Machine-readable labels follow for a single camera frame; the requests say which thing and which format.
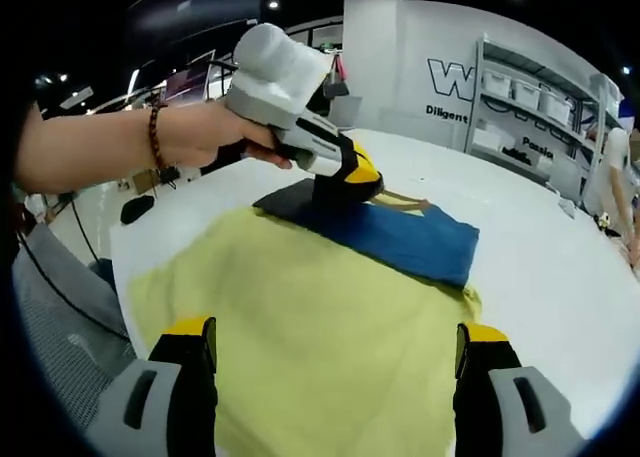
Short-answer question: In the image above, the person's left hand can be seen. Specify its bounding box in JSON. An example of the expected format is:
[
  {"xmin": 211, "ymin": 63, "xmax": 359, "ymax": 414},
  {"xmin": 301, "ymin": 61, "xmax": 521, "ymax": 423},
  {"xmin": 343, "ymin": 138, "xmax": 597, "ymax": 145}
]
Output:
[{"xmin": 166, "ymin": 99, "xmax": 295, "ymax": 173}]

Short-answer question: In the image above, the hanging bag with red strap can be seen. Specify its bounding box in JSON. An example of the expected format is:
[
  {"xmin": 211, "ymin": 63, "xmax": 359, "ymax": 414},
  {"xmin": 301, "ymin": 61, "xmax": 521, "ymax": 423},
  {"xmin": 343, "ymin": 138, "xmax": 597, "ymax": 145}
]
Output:
[{"xmin": 321, "ymin": 55, "xmax": 352, "ymax": 99}]

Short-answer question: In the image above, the black oval object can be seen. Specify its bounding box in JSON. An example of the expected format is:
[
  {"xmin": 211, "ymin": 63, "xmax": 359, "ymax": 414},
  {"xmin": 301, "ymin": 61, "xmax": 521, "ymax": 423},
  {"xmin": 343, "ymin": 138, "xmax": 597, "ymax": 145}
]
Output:
[{"xmin": 121, "ymin": 195, "xmax": 156, "ymax": 226}]

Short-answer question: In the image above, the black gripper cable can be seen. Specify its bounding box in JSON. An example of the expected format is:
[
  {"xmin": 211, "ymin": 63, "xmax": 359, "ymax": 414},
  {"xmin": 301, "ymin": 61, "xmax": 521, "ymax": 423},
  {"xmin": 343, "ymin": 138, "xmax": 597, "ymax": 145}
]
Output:
[{"xmin": 12, "ymin": 226, "xmax": 132, "ymax": 342}]

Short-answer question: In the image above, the yellow blue black garment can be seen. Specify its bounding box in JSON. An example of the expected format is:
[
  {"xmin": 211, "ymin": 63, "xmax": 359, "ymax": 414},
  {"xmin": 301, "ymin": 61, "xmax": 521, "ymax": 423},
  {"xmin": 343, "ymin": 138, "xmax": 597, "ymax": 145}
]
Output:
[{"xmin": 130, "ymin": 179, "xmax": 484, "ymax": 457}]

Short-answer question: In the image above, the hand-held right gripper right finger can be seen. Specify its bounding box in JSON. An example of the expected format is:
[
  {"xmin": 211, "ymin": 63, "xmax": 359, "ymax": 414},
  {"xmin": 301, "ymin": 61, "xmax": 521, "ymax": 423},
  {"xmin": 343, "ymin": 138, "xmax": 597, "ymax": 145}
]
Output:
[{"xmin": 452, "ymin": 321, "xmax": 587, "ymax": 457}]

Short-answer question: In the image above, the white storage bin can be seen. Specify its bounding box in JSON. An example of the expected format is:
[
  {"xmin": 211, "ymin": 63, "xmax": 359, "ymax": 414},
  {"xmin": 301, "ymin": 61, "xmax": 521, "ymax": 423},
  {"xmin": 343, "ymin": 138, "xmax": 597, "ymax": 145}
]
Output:
[
  {"xmin": 538, "ymin": 88, "xmax": 572, "ymax": 127},
  {"xmin": 481, "ymin": 70, "xmax": 512, "ymax": 99},
  {"xmin": 511, "ymin": 78, "xmax": 542, "ymax": 112}
]

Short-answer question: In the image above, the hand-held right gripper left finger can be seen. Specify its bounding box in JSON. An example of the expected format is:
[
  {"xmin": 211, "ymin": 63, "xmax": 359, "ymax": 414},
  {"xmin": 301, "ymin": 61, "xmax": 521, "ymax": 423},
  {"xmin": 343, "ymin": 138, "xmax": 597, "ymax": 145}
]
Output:
[{"xmin": 86, "ymin": 315, "xmax": 220, "ymax": 457}]

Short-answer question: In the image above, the dark beaded bracelet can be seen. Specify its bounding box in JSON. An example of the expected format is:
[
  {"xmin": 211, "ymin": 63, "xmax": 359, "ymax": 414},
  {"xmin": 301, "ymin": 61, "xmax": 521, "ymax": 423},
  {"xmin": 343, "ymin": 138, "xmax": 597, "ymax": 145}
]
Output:
[{"xmin": 147, "ymin": 103, "xmax": 171, "ymax": 174}]

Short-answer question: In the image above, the metal shelving rack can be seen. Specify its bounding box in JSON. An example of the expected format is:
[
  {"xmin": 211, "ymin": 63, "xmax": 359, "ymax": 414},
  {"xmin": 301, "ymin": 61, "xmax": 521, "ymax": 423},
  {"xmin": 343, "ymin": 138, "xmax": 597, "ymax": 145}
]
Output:
[{"xmin": 464, "ymin": 33, "xmax": 625, "ymax": 199}]

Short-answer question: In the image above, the white cardboard box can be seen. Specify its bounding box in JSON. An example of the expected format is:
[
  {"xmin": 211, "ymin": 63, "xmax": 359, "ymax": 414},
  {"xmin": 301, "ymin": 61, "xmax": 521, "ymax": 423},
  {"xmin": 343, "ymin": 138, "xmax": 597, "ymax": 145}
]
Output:
[{"xmin": 471, "ymin": 125, "xmax": 517, "ymax": 152}]

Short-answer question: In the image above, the grey mesh cloth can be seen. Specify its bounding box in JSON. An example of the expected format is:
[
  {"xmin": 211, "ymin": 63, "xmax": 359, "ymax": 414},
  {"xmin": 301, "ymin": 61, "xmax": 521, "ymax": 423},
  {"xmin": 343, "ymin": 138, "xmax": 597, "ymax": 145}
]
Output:
[{"xmin": 12, "ymin": 221, "xmax": 139, "ymax": 418}]

